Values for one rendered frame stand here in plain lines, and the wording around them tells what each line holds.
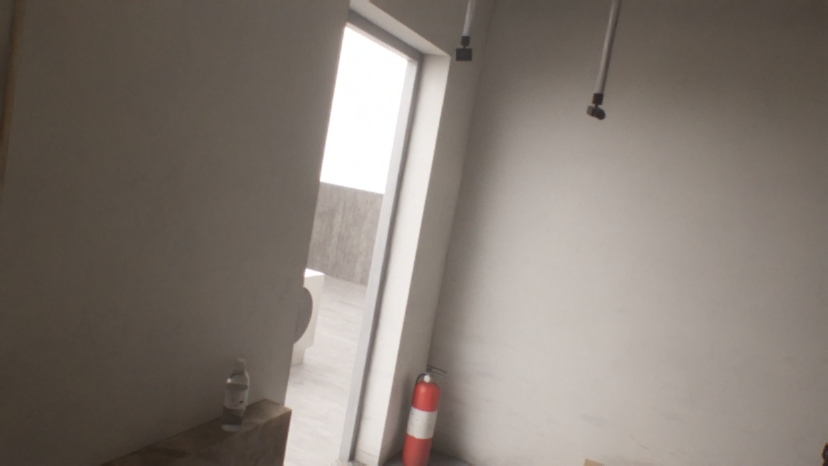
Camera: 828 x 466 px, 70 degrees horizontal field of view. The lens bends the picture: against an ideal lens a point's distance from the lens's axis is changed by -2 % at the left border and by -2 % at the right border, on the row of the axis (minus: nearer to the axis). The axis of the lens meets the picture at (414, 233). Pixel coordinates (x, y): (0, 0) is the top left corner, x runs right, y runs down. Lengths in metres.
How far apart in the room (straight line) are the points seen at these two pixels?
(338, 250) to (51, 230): 6.60
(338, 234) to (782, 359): 5.81
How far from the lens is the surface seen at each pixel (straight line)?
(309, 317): 4.45
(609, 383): 3.20
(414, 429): 3.25
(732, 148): 3.10
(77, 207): 1.46
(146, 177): 1.56
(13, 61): 1.34
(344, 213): 7.83
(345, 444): 3.25
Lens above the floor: 1.50
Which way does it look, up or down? 6 degrees down
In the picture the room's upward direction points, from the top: 10 degrees clockwise
